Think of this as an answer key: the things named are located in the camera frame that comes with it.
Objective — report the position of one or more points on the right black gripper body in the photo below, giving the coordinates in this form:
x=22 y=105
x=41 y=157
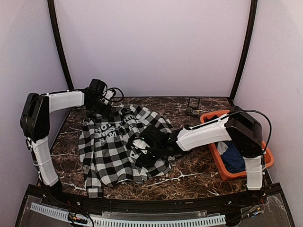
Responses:
x=144 y=160

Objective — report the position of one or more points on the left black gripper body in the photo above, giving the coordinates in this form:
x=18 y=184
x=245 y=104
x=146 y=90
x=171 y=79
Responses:
x=98 y=108

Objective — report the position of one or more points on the black white plaid shirt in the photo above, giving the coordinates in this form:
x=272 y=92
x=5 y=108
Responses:
x=105 y=151

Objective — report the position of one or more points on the dark metal brooch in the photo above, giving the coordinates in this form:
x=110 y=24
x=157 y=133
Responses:
x=192 y=112

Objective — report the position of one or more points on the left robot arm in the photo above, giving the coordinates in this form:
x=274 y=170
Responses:
x=35 y=123

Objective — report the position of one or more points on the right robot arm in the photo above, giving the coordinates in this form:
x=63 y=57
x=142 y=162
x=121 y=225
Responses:
x=236 y=125

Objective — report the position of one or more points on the black garment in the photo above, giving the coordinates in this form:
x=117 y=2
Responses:
x=213 y=118

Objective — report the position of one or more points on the blue garment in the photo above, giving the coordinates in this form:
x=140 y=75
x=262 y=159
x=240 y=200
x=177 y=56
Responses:
x=231 y=158

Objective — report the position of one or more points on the orange plastic basket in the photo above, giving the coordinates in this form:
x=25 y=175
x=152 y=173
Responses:
x=224 y=173

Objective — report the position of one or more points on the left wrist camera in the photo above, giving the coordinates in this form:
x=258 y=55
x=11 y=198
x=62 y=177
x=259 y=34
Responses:
x=109 y=96

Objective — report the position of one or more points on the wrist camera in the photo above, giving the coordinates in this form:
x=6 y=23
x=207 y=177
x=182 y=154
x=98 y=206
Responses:
x=139 y=145
x=109 y=96

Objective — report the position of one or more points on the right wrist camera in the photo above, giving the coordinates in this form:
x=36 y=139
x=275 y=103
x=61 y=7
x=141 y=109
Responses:
x=139 y=145

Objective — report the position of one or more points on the white slotted cable duct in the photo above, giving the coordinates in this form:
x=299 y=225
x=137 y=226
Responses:
x=119 y=219

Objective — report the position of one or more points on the black front rail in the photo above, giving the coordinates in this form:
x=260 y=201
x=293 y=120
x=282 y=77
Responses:
x=230 y=204

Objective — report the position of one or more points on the left black frame post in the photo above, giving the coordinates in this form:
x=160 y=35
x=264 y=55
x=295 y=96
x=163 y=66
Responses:
x=58 y=43

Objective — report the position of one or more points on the black frame post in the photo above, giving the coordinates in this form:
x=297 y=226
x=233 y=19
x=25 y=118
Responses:
x=245 y=51
x=58 y=43

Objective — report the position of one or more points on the right black frame post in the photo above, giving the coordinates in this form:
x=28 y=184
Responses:
x=245 y=51

